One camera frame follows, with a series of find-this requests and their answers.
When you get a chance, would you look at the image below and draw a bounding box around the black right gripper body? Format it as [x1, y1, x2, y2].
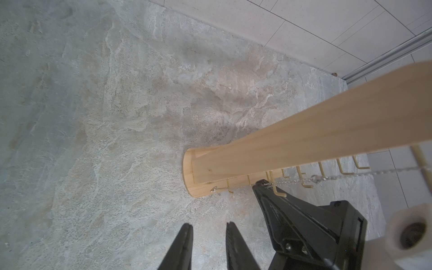
[268, 200, 367, 270]

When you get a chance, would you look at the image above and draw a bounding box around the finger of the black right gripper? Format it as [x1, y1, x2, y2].
[253, 180, 341, 263]

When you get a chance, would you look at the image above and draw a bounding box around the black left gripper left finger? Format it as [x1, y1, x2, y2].
[158, 223, 194, 270]

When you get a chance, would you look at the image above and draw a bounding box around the wooden jewelry display stand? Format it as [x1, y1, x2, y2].
[182, 61, 432, 198]

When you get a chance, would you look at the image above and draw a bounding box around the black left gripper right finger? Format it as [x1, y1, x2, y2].
[226, 222, 260, 270]

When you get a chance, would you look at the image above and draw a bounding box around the silver chain necklace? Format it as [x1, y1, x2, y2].
[210, 165, 432, 194]

